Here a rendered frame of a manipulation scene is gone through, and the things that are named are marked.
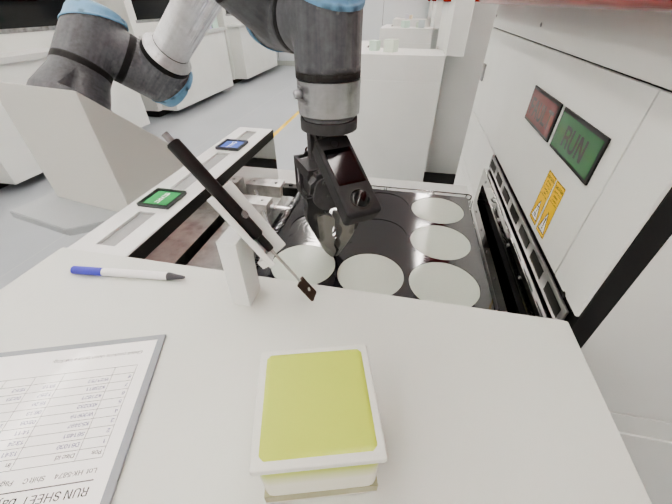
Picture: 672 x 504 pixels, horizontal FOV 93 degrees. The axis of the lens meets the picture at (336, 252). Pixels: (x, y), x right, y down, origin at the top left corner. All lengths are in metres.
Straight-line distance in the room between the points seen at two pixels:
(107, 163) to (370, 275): 0.62
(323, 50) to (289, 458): 0.35
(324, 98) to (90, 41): 0.67
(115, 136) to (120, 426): 0.66
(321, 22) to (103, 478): 0.41
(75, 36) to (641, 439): 1.20
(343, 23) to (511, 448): 0.40
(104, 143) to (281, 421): 0.73
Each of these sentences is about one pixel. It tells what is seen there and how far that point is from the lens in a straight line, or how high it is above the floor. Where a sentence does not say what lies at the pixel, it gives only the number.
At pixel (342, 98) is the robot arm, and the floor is 1.14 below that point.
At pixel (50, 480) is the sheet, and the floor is 0.97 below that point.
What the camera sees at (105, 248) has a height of 0.96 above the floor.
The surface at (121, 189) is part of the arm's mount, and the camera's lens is 0.88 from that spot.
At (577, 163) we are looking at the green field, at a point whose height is 1.09.
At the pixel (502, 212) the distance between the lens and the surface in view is 0.62.
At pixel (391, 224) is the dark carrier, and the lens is 0.60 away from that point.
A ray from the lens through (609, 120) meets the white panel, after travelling 0.42.
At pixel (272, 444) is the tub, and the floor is 1.03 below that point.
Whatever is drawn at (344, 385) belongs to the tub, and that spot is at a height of 1.03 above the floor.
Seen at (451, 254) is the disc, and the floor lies 0.90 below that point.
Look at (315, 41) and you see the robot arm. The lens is 0.38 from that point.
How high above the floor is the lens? 1.23
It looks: 38 degrees down
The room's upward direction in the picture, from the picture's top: straight up
